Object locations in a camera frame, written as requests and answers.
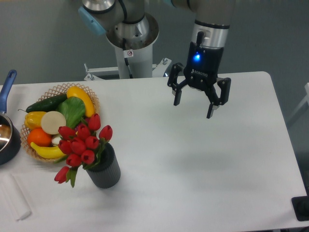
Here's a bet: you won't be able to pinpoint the cream round disc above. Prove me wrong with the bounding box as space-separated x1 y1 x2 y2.
41 111 66 135

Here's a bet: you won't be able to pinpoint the blue handled saucepan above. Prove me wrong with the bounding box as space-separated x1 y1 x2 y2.
0 70 21 165

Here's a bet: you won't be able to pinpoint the white chair frame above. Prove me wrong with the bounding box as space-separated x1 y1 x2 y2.
286 83 309 128

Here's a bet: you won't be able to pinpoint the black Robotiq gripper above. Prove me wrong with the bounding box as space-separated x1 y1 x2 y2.
167 30 232 119

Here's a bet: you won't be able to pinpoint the white folded cloth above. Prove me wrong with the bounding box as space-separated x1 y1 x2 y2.
0 174 32 221

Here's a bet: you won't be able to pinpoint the green lettuce leaf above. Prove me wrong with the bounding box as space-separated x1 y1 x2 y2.
56 97 85 129

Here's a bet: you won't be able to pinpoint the black device at table edge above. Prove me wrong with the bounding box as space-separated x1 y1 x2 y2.
291 196 309 221

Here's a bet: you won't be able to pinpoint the yellow squash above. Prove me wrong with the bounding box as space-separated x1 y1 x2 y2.
67 86 95 117

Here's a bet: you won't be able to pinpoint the red tulip bouquet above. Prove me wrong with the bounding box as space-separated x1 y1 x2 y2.
54 113 113 187

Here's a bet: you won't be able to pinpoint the green cucumber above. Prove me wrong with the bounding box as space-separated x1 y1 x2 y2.
18 94 67 113

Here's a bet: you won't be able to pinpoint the yellow banana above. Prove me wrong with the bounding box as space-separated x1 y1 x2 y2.
30 142 65 159

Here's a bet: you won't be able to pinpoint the dark grey ribbed vase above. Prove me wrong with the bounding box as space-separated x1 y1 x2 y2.
86 143 121 189

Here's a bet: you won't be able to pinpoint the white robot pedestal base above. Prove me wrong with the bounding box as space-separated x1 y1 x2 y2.
84 43 172 81

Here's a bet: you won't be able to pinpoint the yellow bell pepper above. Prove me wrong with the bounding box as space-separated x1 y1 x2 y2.
24 111 46 130

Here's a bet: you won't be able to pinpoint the white garlic bulb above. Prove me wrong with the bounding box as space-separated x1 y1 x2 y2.
52 134 62 146

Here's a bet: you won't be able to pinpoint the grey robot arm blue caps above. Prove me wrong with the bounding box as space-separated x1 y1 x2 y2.
78 0 235 118

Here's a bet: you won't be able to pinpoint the woven wicker basket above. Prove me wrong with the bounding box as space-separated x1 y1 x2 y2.
20 83 100 162

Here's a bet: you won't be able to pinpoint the orange fruit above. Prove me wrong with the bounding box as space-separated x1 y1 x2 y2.
27 128 52 147

